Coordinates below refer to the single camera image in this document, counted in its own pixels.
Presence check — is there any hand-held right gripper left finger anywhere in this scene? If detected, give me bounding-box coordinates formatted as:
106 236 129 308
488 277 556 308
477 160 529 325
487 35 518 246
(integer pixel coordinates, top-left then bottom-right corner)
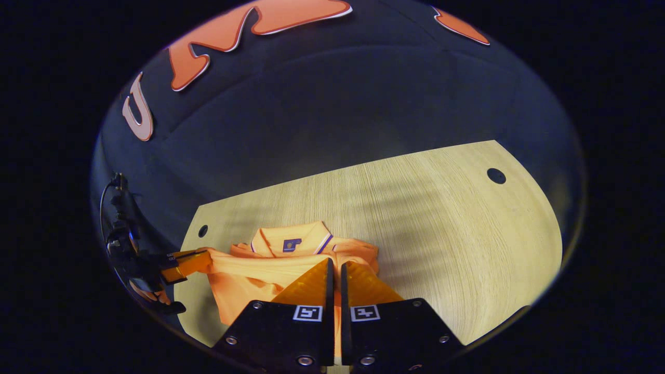
210 257 334 367

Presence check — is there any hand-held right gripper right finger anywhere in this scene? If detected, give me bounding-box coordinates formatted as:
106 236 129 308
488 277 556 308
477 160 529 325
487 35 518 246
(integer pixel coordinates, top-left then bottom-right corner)
340 258 466 367

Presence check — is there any orange polo T-shirt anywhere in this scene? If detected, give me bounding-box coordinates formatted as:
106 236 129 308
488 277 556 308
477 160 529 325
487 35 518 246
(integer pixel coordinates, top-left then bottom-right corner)
200 221 380 360

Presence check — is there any black backdrop cloth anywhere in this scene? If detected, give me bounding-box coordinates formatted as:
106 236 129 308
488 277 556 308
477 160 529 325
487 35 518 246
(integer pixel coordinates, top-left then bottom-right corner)
91 0 585 271

